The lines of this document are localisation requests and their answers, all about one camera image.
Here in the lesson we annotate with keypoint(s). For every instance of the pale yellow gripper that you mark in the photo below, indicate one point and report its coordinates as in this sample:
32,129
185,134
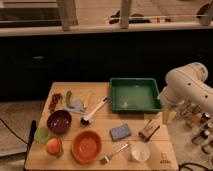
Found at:
168,115

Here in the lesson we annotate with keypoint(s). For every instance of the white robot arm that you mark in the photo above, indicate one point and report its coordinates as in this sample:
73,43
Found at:
186,83

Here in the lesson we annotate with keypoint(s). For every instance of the orange red bowl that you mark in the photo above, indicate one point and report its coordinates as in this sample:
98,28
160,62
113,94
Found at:
86,146

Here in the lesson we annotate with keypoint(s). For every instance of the dark maroon bowl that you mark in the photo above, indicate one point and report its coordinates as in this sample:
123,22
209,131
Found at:
59,122

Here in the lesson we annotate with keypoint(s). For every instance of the brown wooden box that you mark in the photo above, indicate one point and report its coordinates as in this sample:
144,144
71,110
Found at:
149,130

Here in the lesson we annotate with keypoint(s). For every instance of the white plastic cup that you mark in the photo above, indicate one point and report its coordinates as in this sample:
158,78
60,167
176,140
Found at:
140,152

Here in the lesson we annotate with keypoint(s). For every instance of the green plastic tray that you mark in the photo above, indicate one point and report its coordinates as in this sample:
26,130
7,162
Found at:
134,95

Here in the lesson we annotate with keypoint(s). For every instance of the blue sponge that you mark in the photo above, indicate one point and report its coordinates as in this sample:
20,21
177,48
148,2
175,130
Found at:
120,132

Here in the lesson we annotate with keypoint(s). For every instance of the silver fork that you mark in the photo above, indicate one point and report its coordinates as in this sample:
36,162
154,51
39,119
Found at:
107,158

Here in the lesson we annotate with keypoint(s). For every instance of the yellow banana toy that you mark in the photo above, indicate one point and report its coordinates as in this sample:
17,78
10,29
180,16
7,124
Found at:
86,100

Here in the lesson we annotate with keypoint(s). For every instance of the green pepper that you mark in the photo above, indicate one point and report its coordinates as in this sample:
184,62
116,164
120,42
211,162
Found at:
68,101

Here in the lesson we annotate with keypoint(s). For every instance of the brown dried food strip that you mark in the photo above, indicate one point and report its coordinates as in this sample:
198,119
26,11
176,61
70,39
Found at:
54,100

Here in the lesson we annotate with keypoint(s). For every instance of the orange fruit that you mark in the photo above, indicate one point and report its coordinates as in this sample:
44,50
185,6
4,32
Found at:
54,147

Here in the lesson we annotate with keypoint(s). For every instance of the green plastic cup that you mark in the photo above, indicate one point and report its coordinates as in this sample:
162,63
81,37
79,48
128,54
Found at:
42,135

